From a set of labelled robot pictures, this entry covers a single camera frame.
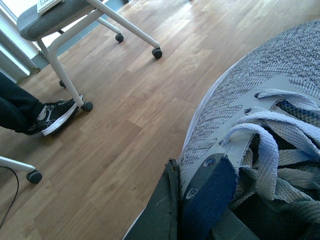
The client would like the person's black sneaker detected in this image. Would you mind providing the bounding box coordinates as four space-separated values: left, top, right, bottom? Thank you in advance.
23 98 79 136

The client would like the person's dark trouser leg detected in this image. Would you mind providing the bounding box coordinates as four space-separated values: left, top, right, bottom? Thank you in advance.
0 73 45 133

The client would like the grey office chair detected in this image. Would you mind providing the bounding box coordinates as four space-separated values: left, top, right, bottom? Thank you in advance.
16 0 163 112

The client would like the white chair leg with caster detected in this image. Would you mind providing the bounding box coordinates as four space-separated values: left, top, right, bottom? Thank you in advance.
0 156 43 184

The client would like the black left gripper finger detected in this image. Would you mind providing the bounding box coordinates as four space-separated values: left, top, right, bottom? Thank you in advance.
124 158 179 240

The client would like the thin black floor cable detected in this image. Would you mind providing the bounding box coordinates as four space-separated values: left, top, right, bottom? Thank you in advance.
0 165 20 227

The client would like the grey sneaker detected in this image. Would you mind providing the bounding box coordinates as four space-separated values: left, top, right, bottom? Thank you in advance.
122 19 320 240

